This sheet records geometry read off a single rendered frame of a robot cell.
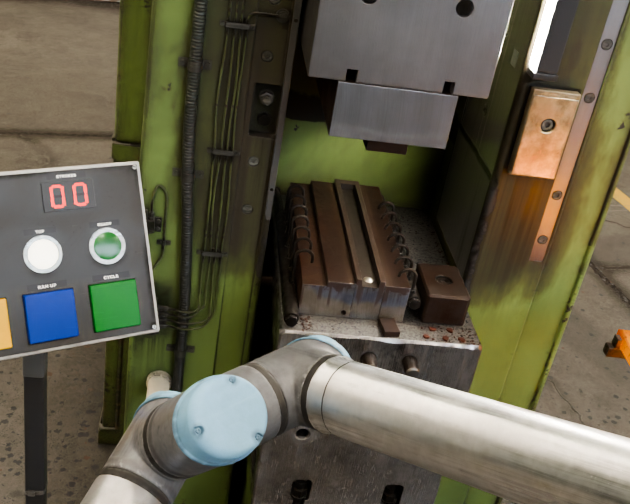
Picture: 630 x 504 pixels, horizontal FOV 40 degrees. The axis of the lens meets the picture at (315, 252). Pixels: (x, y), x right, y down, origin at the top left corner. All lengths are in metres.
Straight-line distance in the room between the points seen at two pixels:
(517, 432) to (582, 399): 2.42
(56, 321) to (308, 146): 0.81
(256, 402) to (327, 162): 1.12
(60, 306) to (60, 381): 1.48
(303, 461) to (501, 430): 0.97
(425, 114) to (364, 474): 0.75
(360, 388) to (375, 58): 0.64
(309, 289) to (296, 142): 0.49
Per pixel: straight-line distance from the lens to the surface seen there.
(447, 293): 1.63
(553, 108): 1.63
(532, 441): 0.80
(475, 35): 1.41
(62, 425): 2.69
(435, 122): 1.45
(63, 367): 2.89
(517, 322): 1.87
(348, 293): 1.58
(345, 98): 1.41
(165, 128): 1.57
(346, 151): 1.97
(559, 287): 1.86
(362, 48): 1.38
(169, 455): 0.95
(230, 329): 1.79
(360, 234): 1.74
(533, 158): 1.66
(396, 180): 2.02
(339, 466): 1.77
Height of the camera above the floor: 1.80
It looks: 30 degrees down
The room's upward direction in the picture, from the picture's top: 10 degrees clockwise
